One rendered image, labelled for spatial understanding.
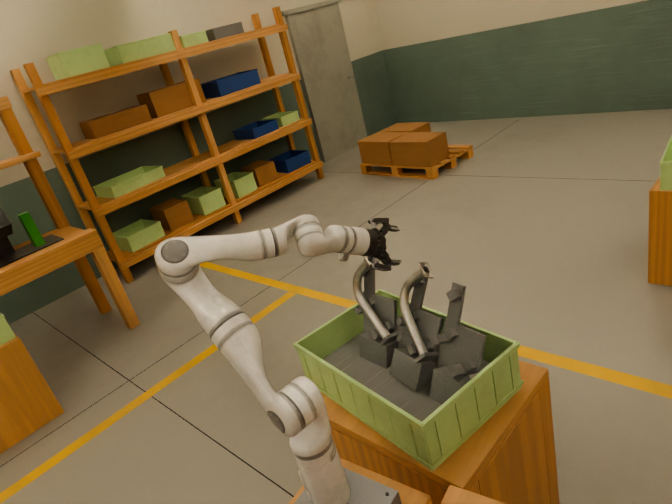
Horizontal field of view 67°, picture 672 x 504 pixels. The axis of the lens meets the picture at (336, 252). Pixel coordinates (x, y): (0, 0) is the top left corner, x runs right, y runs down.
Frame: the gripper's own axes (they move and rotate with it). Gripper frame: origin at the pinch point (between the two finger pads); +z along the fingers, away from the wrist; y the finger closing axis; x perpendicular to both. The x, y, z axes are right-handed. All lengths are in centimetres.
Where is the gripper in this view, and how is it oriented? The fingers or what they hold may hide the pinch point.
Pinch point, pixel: (397, 245)
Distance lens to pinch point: 145.3
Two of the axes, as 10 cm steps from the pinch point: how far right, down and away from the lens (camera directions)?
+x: -6.4, 1.4, 7.6
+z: 7.7, 0.7, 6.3
